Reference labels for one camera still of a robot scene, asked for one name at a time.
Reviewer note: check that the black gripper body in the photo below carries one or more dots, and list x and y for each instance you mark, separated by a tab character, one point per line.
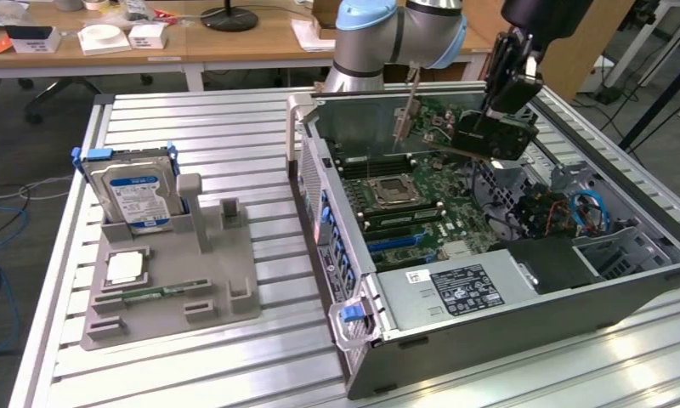
544	17

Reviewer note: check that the graphics card with black fan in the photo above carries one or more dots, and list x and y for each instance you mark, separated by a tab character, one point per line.
436	119

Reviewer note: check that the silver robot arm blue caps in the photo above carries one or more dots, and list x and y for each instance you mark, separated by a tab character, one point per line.
368	47

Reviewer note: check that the wooden cabinet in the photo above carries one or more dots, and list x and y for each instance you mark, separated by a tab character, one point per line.
577	68

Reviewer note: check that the black slanted pole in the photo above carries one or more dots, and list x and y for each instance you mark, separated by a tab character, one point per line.
629	138

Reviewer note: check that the green motherboard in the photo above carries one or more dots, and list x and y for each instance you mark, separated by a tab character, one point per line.
464	200

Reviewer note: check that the CPU socket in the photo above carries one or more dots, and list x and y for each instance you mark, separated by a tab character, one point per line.
396	191

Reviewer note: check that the brown cardboard box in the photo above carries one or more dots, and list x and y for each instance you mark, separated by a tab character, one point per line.
324	13

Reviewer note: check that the white paper stack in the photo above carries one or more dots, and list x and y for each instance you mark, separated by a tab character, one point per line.
312	40

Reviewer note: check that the RAM stick with white label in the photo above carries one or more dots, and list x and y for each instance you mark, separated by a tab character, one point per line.
403	217

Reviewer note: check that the white chipset heatsink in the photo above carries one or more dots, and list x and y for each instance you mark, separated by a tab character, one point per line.
457	250

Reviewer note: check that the black plastic shroud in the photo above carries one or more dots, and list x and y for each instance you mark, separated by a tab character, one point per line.
549	263

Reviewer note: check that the metal disk bay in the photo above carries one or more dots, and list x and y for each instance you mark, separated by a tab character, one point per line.
640	246

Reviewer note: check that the blue expansion slot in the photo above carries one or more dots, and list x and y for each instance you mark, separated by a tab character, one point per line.
396	243

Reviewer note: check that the black lamp base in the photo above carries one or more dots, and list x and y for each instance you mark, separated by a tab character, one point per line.
229	21

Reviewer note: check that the grey power supply unit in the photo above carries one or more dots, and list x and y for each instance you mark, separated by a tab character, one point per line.
419	306

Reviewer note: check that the open black PC case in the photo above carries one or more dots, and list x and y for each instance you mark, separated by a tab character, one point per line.
487	340

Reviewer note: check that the blue case latch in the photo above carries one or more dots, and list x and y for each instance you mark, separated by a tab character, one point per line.
351	316

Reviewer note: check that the plain white box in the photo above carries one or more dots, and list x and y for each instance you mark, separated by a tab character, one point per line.
146	38

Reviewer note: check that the white box with round hole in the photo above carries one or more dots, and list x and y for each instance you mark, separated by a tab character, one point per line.
104	42

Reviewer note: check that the hard disk in blue caddy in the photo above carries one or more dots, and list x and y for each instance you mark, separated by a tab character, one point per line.
136	197

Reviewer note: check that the grey parts rack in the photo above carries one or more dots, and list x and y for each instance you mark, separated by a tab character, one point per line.
176	263

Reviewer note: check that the wooden desk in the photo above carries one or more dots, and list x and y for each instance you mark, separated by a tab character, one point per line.
62	59

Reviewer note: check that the grey cup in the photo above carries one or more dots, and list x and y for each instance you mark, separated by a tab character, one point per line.
69	5

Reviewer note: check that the black office chair base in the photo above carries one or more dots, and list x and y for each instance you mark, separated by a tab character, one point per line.
62	91

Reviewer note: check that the green RAM stick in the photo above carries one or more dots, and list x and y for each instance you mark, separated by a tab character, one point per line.
161	291

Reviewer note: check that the silver CPU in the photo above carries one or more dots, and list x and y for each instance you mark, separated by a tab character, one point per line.
124	268

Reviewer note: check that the white box with black top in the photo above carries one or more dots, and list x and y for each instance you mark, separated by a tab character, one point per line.
33	42

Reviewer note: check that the orange box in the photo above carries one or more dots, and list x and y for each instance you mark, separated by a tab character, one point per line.
2	47

